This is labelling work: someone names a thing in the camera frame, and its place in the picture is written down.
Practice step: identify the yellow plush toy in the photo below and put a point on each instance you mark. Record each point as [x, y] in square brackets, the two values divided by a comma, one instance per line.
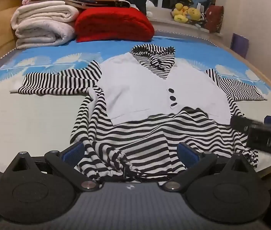
[180, 9]
[194, 13]

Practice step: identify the dark red bag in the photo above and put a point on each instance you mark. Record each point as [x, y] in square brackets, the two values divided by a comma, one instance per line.
[214, 19]

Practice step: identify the striped hooded top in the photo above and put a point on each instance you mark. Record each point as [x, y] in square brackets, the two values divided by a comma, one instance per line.
[135, 88]

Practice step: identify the cream folded blanket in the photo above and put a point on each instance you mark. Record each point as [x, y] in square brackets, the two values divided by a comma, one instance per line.
[42, 26]

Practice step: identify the blue and white bed sheet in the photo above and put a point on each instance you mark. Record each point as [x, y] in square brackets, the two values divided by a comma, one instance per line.
[30, 124]

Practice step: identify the red cushion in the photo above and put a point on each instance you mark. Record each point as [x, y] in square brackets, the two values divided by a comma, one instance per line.
[112, 24]

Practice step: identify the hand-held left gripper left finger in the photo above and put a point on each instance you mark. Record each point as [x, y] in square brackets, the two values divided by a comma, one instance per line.
[74, 152]

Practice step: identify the dark patterned folded cloth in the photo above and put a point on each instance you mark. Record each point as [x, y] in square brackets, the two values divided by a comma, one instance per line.
[106, 3]

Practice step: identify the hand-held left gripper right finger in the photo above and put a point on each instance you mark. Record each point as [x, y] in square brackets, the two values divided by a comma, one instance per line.
[187, 153]

